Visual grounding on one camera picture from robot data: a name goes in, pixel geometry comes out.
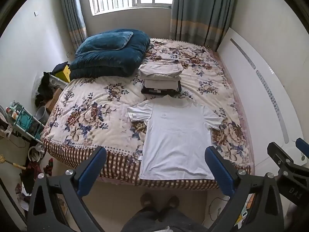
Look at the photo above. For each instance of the grey bucket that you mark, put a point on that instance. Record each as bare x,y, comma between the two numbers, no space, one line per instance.
43,114

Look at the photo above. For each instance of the cream folded garment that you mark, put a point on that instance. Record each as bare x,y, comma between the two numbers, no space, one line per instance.
160,82

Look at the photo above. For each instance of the brown slipper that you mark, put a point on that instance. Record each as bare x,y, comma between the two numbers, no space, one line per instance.
146,199
172,201

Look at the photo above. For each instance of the teal pillow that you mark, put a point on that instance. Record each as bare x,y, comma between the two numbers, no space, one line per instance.
108,41

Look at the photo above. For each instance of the cardboard box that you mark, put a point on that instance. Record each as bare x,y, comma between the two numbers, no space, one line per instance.
53,100

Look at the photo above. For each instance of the black clothing pile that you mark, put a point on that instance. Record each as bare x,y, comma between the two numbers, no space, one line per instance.
45,89

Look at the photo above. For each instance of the black folded garment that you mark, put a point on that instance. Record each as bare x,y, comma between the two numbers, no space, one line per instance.
164,93

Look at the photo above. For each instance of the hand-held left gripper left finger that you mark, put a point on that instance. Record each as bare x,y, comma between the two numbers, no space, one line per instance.
93,168

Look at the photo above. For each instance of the floral bedspread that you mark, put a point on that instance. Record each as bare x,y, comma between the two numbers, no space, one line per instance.
96,116

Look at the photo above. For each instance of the white t-shirt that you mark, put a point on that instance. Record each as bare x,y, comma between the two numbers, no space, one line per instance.
175,145

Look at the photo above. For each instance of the person's grey trousers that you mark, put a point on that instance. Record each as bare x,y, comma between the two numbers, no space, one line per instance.
161,220

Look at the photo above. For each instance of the teal curtain with beige band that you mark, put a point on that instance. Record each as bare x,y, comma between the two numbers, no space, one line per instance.
200,12
72,14

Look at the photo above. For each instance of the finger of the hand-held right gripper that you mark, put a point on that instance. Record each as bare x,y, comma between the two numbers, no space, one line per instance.
280,153
303,146

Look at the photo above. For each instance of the teal metal rack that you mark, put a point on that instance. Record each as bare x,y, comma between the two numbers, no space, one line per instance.
26,123

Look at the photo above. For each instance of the white headboard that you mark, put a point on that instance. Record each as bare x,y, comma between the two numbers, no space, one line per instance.
263,96

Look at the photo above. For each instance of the colourful floor clutter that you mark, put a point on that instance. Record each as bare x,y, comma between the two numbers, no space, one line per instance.
246,212

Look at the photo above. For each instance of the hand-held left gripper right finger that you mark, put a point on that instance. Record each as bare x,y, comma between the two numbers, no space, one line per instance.
218,169

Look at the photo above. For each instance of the yellow box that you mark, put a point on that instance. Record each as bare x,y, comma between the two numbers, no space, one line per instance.
65,73

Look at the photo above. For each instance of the wall socket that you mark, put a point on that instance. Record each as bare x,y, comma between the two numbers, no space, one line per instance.
70,53

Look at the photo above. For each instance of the teal folded quilt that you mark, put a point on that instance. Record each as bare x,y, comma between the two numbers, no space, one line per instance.
106,58

